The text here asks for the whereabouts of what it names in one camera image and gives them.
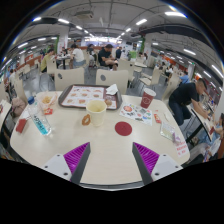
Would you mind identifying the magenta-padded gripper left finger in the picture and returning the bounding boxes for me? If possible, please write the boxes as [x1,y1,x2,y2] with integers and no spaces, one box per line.
[42,142,92,185]

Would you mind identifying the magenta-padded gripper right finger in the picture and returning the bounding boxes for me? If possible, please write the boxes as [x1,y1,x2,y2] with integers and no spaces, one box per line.
[132,142,184,185]

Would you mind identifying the clear water bottle blue cap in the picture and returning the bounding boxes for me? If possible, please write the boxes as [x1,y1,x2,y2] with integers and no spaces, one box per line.
[27,96,53,137]

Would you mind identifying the white paper with red print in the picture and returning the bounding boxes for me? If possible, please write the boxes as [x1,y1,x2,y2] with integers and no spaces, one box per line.
[173,136,191,158]

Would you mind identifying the clear plastic wrapped packet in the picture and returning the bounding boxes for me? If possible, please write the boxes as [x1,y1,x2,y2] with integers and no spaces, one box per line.
[159,121,177,142]

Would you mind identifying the flat round red coaster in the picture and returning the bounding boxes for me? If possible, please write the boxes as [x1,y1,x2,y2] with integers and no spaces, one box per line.
[114,121,133,137]

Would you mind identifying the colourful sticker sheet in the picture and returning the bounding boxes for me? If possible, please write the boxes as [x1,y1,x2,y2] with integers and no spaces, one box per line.
[118,102,154,126]

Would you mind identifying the red paper cup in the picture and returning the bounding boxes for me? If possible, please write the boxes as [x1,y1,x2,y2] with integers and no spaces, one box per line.
[139,87,157,110]

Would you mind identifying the flat red box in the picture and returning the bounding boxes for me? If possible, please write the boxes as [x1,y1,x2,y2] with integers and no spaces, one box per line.
[15,118,28,134]

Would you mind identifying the beige dining table black legs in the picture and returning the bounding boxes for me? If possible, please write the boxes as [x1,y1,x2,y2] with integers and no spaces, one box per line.
[184,104,216,144]

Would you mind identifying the dark brown food tray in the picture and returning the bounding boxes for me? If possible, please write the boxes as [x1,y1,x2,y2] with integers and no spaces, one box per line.
[58,83,123,111]

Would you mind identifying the person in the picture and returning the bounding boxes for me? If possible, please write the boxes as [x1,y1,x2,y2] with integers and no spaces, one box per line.
[168,78,212,127]
[97,43,119,71]
[68,43,88,69]
[39,49,56,74]
[179,71,191,84]

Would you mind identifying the pink backpack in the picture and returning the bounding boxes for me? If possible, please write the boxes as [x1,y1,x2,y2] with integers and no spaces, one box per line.
[10,96,27,118]

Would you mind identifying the crumpled white napkin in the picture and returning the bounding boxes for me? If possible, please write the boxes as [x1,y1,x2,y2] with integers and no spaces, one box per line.
[105,83,120,96]

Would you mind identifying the group of beige chairs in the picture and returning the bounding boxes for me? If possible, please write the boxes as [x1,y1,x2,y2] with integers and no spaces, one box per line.
[13,49,183,101]

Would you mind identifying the group of ceiling lights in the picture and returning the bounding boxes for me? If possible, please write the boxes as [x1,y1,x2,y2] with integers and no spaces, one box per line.
[13,9,224,91]

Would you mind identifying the ceiling air conditioner unit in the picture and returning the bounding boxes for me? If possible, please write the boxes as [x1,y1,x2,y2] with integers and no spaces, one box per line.
[73,10,95,20]

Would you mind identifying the cream mug with brown handle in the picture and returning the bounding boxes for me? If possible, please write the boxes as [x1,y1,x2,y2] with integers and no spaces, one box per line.
[81,99,108,128]

